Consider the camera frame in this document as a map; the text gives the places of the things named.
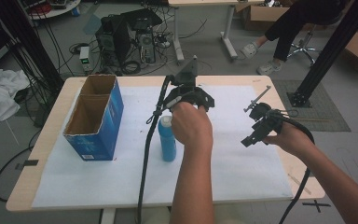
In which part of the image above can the coiled black cable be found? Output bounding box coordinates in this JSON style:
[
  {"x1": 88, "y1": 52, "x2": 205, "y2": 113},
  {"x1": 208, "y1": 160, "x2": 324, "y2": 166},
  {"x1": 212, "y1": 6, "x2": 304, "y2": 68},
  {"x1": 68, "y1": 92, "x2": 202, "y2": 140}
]
[{"x1": 120, "y1": 60, "x2": 143, "y2": 76}]

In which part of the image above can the blue cardboard box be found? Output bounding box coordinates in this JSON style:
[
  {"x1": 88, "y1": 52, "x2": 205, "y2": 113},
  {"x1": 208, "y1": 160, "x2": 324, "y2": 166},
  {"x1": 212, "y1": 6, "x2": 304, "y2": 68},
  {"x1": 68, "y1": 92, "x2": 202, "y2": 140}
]
[{"x1": 62, "y1": 74, "x2": 125, "y2": 162}]

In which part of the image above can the round white table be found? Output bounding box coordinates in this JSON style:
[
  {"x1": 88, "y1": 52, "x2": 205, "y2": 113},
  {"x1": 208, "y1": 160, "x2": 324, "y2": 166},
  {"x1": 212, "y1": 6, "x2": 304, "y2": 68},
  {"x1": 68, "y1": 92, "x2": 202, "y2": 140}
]
[{"x1": 21, "y1": 0, "x2": 82, "y2": 21}]

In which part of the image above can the office chair base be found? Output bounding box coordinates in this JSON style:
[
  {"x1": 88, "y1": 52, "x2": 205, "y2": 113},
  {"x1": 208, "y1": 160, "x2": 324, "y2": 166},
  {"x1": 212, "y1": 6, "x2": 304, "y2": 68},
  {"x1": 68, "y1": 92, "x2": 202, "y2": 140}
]
[{"x1": 287, "y1": 26, "x2": 323, "y2": 66}]

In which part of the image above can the black tape strip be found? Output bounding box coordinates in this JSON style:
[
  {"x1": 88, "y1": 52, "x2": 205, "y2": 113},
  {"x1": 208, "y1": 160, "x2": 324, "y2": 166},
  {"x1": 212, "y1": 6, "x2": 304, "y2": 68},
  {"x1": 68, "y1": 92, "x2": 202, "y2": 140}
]
[{"x1": 14, "y1": 159, "x2": 40, "y2": 171}]

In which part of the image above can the white table leg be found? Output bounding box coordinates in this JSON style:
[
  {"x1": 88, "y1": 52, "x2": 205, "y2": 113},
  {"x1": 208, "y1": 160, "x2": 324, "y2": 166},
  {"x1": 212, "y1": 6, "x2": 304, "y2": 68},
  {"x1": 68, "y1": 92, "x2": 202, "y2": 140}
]
[{"x1": 101, "y1": 207, "x2": 117, "y2": 224}]

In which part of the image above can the black metal frame post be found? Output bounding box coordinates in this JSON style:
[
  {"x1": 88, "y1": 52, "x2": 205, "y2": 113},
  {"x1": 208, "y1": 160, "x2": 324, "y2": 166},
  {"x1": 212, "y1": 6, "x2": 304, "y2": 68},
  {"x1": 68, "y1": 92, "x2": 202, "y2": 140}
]
[{"x1": 287, "y1": 0, "x2": 358, "y2": 108}]

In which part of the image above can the white cloth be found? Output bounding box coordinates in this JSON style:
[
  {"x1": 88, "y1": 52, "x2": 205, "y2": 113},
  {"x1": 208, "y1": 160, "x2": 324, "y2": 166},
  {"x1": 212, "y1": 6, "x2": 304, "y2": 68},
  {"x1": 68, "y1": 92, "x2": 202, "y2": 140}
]
[{"x1": 0, "y1": 68, "x2": 31, "y2": 125}]

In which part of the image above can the white foam mat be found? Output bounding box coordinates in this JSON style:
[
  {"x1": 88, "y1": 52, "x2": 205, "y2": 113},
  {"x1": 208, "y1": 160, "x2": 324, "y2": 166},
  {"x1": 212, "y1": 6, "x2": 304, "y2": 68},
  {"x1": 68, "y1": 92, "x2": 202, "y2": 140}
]
[{"x1": 31, "y1": 84, "x2": 294, "y2": 209}]

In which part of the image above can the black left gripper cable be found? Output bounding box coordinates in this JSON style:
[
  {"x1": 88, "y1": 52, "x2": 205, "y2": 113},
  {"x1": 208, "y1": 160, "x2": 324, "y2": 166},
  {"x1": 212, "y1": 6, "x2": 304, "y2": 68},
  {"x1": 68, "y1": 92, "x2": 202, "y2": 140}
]
[{"x1": 135, "y1": 74, "x2": 173, "y2": 224}]

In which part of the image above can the black stand with cables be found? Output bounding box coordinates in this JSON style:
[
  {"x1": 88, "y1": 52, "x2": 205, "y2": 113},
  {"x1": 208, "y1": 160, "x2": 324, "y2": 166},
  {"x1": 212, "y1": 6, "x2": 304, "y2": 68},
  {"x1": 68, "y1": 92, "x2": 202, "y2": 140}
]
[{"x1": 0, "y1": 0, "x2": 64, "y2": 94}]

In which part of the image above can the grey floor mat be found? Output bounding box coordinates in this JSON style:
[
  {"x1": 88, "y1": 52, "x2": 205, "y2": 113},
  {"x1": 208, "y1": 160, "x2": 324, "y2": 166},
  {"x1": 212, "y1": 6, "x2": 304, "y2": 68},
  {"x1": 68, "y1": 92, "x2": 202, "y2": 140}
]
[{"x1": 271, "y1": 78, "x2": 352, "y2": 133}]

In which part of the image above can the blue bottle with white cap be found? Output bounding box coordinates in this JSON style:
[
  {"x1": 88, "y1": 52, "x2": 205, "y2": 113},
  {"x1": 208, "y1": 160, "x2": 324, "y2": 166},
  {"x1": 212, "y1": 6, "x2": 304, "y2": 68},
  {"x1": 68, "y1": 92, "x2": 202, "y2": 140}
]
[{"x1": 158, "y1": 115, "x2": 177, "y2": 162}]

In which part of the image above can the light wooden table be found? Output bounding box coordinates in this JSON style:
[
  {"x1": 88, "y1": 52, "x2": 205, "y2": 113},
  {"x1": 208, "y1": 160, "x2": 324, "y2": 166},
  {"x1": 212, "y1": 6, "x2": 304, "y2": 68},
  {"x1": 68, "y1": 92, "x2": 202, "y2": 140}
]
[{"x1": 5, "y1": 74, "x2": 326, "y2": 213}]

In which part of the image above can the white desk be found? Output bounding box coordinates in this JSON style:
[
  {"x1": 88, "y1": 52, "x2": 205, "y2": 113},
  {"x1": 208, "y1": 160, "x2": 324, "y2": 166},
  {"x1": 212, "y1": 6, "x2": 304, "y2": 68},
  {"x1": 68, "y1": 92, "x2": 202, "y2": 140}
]
[{"x1": 167, "y1": 0, "x2": 265, "y2": 64}]

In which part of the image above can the person's lap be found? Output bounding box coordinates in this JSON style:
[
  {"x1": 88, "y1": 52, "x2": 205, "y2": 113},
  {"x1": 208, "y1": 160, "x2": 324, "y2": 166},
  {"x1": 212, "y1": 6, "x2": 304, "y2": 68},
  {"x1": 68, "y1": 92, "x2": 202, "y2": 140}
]
[{"x1": 141, "y1": 203, "x2": 250, "y2": 224}]

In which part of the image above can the black floor cable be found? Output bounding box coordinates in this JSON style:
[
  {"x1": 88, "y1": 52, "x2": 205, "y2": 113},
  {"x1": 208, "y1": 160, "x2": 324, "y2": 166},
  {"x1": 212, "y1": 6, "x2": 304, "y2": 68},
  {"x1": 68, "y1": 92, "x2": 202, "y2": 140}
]
[{"x1": 0, "y1": 129, "x2": 43, "y2": 203}]

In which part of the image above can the white power supply unit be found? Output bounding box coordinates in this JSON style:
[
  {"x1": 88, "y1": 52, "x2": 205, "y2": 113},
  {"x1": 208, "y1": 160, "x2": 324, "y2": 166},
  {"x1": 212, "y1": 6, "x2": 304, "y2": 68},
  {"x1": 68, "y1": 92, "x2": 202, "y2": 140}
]
[{"x1": 78, "y1": 46, "x2": 91, "y2": 73}]

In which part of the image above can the black computer tower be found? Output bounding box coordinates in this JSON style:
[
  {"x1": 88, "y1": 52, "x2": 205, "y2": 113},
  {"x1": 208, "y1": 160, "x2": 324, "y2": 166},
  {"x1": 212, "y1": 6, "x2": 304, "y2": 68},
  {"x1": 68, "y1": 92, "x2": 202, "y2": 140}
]
[{"x1": 94, "y1": 15, "x2": 131, "y2": 75}]

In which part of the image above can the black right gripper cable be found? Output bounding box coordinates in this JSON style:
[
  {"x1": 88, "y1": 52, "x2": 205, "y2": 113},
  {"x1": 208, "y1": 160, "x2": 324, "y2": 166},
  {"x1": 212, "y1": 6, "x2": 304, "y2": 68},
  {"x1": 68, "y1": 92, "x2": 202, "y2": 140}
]
[{"x1": 271, "y1": 108, "x2": 316, "y2": 224}]

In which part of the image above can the person's left hand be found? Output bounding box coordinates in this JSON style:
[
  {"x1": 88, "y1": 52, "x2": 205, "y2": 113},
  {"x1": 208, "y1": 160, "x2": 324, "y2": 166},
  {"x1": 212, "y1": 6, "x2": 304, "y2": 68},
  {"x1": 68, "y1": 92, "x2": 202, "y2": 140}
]
[{"x1": 170, "y1": 101, "x2": 214, "y2": 151}]

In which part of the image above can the grey computer tower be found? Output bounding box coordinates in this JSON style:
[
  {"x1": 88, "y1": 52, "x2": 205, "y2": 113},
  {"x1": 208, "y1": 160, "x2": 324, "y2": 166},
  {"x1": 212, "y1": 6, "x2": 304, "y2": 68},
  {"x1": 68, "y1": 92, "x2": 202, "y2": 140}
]
[{"x1": 136, "y1": 31, "x2": 157, "y2": 64}]

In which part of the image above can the black monitor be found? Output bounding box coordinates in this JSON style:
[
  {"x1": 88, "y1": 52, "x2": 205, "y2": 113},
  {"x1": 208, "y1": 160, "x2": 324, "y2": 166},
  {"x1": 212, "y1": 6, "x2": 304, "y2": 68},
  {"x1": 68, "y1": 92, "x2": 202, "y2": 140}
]
[{"x1": 120, "y1": 8, "x2": 163, "y2": 32}]

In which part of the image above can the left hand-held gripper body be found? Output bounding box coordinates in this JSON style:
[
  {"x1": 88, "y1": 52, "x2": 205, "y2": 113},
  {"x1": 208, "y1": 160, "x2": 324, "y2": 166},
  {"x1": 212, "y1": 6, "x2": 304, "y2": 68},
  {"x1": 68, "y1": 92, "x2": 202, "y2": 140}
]
[{"x1": 162, "y1": 55, "x2": 215, "y2": 114}]

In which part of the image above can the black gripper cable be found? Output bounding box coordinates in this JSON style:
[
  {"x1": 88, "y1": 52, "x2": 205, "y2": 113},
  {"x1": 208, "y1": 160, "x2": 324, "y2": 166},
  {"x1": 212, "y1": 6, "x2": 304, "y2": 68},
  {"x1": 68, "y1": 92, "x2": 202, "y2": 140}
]
[
  {"x1": 135, "y1": 74, "x2": 173, "y2": 224},
  {"x1": 271, "y1": 108, "x2": 316, "y2": 224}
]

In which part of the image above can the person's right hand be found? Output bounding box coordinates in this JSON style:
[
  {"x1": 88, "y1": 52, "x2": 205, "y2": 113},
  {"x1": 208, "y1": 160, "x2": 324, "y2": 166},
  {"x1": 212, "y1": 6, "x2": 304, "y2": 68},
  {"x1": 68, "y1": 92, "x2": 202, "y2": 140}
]
[{"x1": 262, "y1": 121, "x2": 316, "y2": 159}]

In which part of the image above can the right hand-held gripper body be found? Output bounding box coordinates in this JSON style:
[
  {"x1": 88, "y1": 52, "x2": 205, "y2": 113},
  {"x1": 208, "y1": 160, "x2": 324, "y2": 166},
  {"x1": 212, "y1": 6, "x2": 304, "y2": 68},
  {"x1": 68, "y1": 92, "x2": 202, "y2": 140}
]
[{"x1": 243, "y1": 85, "x2": 284, "y2": 140}]

